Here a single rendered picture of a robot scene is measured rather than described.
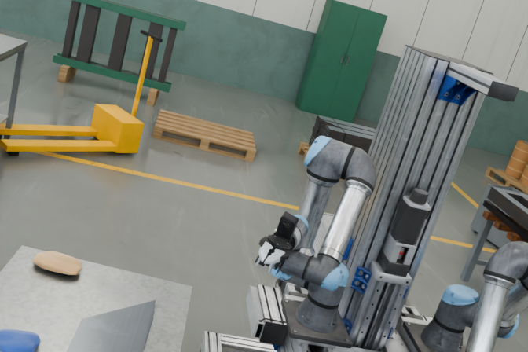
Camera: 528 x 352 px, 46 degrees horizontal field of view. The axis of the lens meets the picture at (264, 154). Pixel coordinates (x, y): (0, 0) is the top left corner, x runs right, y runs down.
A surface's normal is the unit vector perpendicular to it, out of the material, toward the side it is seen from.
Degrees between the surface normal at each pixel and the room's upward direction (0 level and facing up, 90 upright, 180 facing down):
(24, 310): 0
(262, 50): 90
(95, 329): 0
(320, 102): 90
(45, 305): 0
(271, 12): 90
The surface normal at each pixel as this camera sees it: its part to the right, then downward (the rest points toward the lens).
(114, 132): -0.70, 0.00
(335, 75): 0.11, 0.32
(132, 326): 0.27, -0.92
